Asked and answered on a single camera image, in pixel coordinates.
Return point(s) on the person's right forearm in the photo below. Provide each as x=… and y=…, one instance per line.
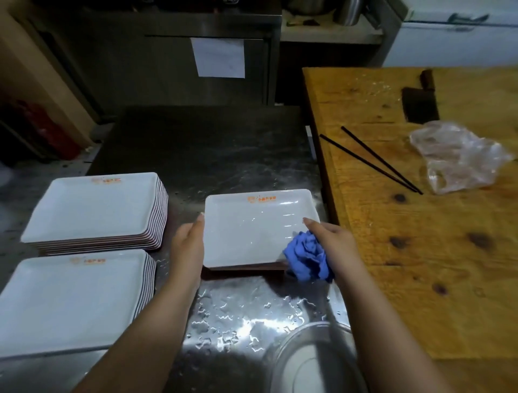
x=388, y=344

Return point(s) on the person's right hand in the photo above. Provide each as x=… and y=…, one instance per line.
x=340, y=251

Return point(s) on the crumpled clear plastic bag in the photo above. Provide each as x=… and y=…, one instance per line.
x=457, y=158

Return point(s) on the red fire extinguisher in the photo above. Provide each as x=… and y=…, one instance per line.
x=52, y=131

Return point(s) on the wooden table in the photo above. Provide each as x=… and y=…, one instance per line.
x=445, y=275

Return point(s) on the clear glass bowl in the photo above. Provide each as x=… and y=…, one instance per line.
x=315, y=364

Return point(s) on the white paper sheet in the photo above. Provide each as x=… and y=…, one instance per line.
x=218, y=58

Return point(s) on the person's left forearm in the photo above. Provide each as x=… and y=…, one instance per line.
x=137, y=344

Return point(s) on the blue cloth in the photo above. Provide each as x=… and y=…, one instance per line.
x=307, y=255

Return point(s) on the grey brick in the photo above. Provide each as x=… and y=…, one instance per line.
x=101, y=132

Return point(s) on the stainless steel cabinet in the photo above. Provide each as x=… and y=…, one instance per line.
x=121, y=73

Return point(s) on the black chopstick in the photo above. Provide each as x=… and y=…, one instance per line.
x=370, y=164
x=382, y=160

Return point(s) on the white chest freezer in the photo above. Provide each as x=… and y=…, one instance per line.
x=445, y=46

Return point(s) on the steel jug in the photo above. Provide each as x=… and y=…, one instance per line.
x=348, y=11

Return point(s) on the person's left hand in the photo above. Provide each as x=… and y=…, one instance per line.
x=188, y=251

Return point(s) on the steel work table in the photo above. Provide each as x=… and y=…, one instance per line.
x=202, y=137

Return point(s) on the beige side counter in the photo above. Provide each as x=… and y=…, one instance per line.
x=332, y=34

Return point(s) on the white rectangular plate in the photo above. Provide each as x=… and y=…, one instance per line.
x=243, y=230

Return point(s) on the steel basin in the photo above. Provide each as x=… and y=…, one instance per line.
x=309, y=5

